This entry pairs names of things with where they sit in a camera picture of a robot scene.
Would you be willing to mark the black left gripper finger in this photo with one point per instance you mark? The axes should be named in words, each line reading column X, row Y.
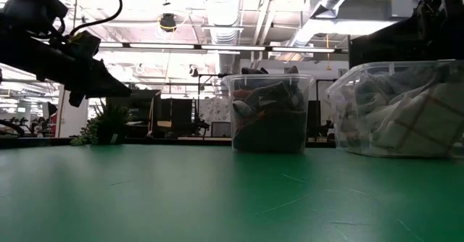
column 105, row 88

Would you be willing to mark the dark grey towel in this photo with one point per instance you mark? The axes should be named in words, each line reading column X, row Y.
column 270, row 133

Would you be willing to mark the light grey towel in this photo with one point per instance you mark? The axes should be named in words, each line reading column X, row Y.
column 391, row 86

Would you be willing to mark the white towel red stripes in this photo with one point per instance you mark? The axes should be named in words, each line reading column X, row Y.
column 427, row 122

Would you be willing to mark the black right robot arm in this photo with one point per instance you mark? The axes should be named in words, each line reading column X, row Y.
column 438, row 21

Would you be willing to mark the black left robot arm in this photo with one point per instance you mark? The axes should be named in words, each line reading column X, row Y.
column 25, row 50

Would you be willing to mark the small green potted plant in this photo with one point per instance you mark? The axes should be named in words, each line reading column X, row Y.
column 108, row 120

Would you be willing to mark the white building pillar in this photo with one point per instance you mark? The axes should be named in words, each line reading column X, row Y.
column 65, row 122

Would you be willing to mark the black background screen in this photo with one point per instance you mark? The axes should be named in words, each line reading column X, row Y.
column 183, row 113

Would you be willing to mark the black ceiling lamp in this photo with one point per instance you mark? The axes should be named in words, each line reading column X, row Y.
column 167, row 22

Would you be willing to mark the clear plastic bin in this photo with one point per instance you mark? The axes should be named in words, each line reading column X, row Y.
column 268, row 76
column 398, row 65

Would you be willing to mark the black monitor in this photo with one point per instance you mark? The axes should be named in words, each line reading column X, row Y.
column 373, row 50

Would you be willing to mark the slanted silver ventilation duct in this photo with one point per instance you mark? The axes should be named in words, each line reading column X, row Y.
column 319, row 3

